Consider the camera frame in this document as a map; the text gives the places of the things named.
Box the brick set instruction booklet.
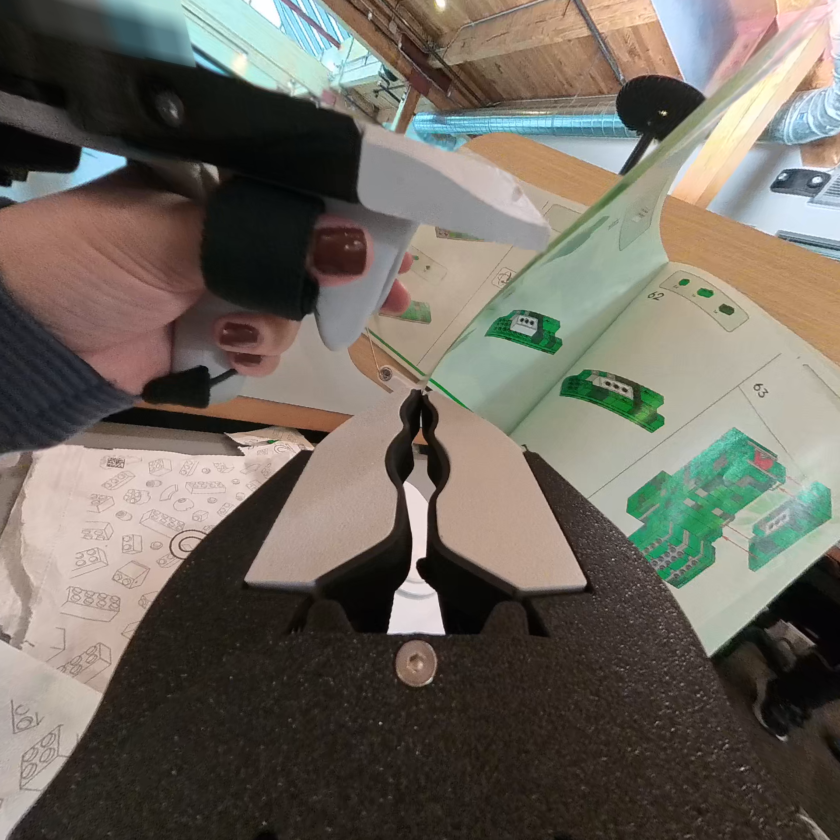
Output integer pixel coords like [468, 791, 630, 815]
[364, 13, 840, 657]

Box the person's left forearm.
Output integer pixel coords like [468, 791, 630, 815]
[0, 197, 140, 455]

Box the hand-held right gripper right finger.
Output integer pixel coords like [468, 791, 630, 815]
[420, 390, 588, 635]

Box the white printed paper bag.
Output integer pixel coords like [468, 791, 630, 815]
[0, 427, 316, 693]
[0, 646, 89, 815]

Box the person's left hand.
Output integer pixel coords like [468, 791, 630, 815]
[0, 174, 416, 396]

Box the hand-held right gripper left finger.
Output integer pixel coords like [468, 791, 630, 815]
[244, 388, 422, 634]

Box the black wall-mounted device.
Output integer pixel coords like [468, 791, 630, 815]
[769, 167, 836, 199]

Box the silver ventilation duct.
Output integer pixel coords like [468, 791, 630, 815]
[412, 97, 641, 142]
[761, 84, 840, 147]

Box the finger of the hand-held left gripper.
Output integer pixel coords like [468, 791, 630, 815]
[357, 123, 553, 252]

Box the black floor lamp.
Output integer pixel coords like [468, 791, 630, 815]
[617, 75, 706, 177]

